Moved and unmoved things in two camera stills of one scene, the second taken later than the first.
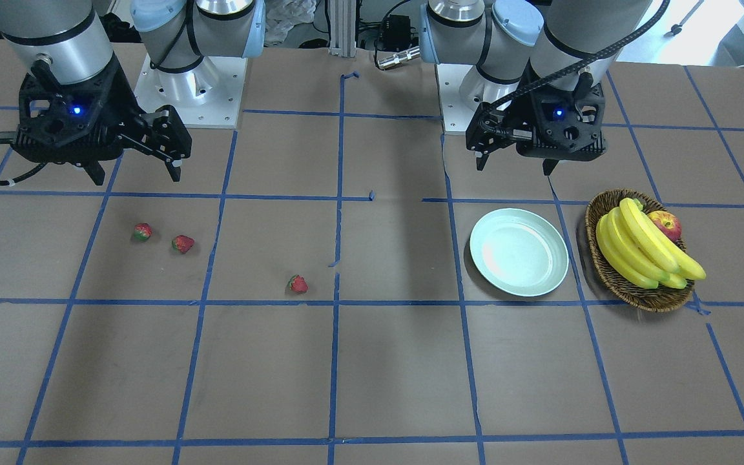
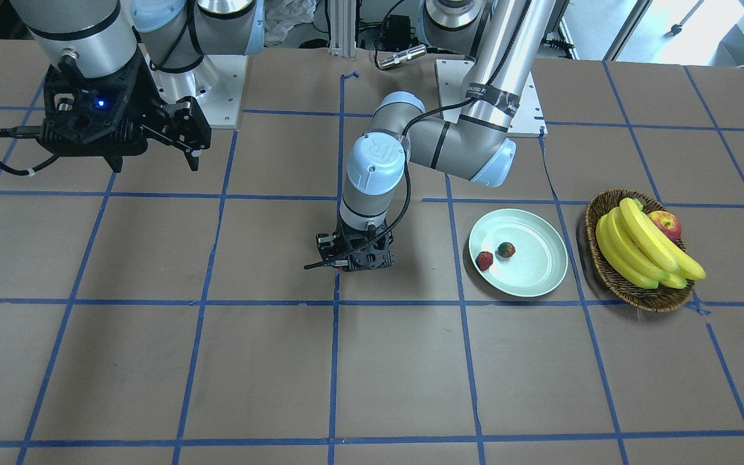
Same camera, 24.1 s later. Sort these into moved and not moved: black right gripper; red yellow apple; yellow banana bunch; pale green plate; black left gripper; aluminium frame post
Moved: black right gripper; black left gripper
Not moved: yellow banana bunch; red yellow apple; pale green plate; aluminium frame post
